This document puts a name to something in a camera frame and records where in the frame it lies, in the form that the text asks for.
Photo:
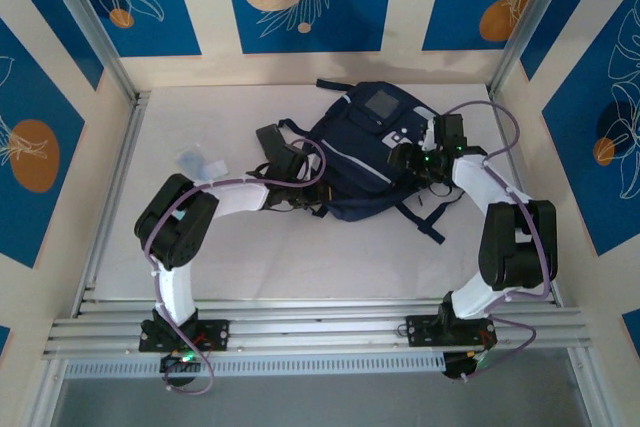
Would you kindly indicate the aluminium frame rail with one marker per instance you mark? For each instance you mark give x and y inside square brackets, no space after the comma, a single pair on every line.
[310,327]

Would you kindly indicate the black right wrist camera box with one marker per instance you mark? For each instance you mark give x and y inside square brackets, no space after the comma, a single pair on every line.
[452,132]

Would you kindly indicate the aluminium table side rail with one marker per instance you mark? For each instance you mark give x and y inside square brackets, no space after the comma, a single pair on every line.
[115,187]
[520,182]

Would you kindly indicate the aluminium corner post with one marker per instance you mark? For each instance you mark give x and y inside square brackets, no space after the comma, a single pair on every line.
[90,22]
[530,22]

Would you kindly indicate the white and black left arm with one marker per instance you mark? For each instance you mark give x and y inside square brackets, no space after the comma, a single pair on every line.
[175,237]

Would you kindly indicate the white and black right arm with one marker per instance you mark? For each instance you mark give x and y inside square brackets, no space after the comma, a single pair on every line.
[515,247]

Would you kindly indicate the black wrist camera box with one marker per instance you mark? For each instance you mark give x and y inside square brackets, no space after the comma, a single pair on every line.
[290,159]
[452,132]

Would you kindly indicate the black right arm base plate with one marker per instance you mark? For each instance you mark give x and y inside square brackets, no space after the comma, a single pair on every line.
[420,331]

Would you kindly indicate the navy blue backpack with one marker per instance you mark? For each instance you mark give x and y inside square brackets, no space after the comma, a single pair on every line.
[355,162]

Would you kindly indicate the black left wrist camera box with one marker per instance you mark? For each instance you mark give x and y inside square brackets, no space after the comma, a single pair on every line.
[290,159]

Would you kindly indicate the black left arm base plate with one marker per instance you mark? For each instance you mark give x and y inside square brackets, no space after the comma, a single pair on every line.
[215,334]

